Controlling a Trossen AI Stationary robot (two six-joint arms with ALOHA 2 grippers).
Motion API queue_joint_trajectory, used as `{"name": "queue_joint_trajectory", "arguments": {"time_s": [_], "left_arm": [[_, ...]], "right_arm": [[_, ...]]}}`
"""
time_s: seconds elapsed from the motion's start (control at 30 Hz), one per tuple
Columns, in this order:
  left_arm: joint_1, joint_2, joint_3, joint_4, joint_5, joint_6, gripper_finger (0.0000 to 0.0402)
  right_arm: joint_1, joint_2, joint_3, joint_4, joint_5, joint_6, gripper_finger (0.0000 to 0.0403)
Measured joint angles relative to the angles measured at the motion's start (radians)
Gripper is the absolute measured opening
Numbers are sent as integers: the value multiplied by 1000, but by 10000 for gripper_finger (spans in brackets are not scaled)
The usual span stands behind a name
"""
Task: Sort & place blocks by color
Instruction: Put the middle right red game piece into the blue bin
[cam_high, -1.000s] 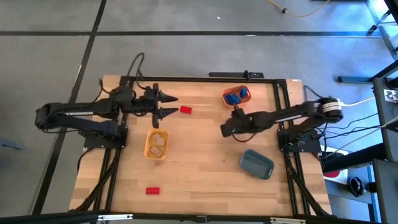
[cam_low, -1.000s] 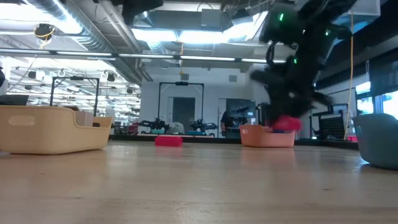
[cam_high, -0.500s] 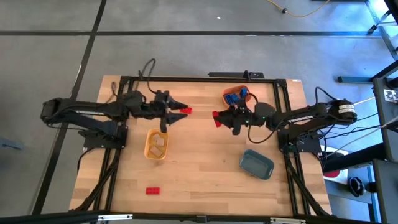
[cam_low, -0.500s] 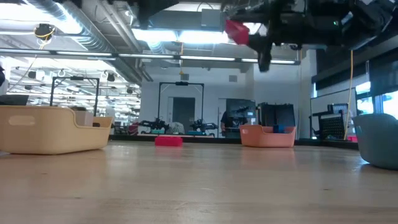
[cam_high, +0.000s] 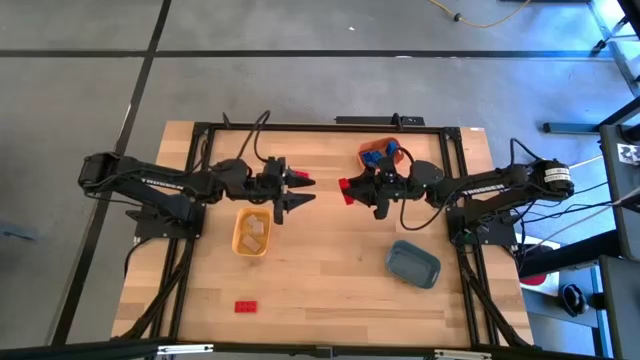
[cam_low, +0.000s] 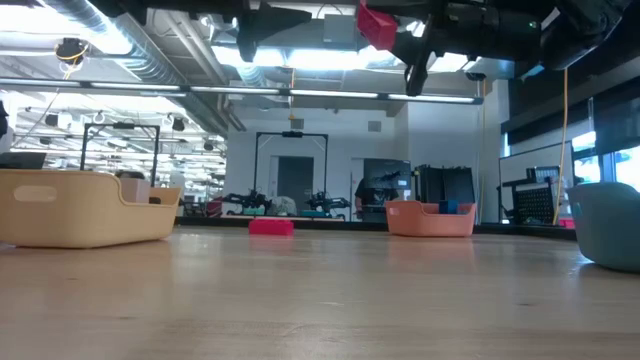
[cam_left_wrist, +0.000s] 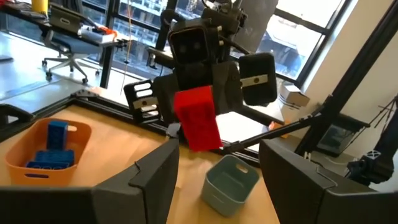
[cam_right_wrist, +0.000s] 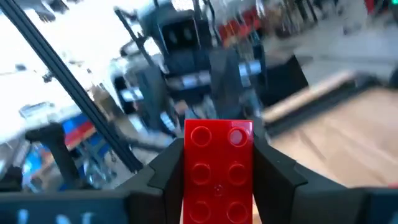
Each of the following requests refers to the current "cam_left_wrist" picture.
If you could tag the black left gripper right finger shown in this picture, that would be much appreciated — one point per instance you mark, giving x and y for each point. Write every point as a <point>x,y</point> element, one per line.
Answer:
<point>295,186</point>

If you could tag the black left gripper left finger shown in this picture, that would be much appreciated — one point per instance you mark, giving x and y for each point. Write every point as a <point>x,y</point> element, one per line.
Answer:
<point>140,193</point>

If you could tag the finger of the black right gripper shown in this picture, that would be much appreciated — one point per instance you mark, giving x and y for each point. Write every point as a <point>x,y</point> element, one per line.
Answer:
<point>166,102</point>
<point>228,90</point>

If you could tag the red toy brick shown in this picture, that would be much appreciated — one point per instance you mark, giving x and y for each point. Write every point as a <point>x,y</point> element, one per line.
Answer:
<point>199,121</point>

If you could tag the blue toy brick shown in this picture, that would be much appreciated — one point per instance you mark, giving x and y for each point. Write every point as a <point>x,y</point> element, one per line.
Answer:
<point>56,156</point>
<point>43,165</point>
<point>57,135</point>

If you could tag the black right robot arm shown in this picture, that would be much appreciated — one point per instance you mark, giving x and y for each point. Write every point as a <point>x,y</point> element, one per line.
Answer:
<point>166,31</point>

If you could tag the white cardboard box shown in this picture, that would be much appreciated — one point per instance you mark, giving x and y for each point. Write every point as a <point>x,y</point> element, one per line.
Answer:
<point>293,95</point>

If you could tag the small orange object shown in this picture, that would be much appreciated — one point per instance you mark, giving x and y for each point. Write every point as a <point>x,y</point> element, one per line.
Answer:
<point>276,126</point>

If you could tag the dark monitor screen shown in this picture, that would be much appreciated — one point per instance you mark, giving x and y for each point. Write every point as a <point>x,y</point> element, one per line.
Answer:
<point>335,140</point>

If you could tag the grey-blue plastic bin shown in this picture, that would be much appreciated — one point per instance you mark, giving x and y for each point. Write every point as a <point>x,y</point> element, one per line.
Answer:
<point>224,202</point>

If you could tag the orange plastic bin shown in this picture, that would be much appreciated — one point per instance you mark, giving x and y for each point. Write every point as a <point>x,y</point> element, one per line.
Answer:
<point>62,179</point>

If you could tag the black tripod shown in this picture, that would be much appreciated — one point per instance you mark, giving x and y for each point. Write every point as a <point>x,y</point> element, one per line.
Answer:
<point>373,168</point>

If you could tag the white tray with orange item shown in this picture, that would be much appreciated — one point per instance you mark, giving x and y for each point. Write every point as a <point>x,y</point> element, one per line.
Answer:
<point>93,35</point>

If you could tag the grey office chair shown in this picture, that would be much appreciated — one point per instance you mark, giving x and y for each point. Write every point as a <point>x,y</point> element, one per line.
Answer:
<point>71,46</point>

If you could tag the grey storage box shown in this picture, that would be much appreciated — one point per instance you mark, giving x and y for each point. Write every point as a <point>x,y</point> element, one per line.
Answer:
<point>65,20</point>

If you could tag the black office desk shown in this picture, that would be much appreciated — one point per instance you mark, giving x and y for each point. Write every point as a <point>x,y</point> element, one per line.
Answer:
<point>37,23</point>

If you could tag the yellow cylinder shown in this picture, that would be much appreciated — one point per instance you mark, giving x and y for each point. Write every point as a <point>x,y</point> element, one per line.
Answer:
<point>39,6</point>

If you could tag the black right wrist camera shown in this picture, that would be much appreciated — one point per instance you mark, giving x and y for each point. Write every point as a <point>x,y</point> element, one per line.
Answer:
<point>191,45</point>

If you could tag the black aluminium table frame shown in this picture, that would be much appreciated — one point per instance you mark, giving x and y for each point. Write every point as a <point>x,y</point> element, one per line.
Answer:
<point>102,107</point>

